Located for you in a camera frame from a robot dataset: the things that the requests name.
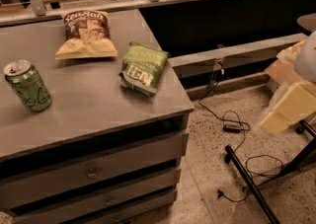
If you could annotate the green jalapeno chip bag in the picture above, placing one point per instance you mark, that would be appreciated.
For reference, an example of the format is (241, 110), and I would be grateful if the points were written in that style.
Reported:
(142, 67)

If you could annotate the cardboard box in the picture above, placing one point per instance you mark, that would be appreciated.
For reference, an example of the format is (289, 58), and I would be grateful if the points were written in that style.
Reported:
(282, 70)

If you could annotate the green soda can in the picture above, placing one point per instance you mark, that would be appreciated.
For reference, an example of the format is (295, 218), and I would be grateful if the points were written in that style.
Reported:
(28, 85)

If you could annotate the grey metal rail frame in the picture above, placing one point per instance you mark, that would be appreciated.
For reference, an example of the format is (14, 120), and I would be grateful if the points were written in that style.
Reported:
(236, 67)

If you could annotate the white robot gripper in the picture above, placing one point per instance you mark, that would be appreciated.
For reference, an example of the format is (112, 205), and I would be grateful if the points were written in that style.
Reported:
(307, 59)

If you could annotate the round dark table edge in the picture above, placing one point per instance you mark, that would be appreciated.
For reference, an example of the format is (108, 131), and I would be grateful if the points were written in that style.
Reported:
(308, 22)

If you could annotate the black metal stand leg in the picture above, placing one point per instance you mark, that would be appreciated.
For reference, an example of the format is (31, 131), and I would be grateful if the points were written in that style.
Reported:
(300, 162)

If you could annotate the yellow sea salt chip bag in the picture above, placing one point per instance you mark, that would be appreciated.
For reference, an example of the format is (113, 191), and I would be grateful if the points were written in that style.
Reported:
(87, 36)

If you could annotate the grey drawer cabinet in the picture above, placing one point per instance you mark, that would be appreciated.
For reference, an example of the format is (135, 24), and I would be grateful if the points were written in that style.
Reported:
(100, 153)

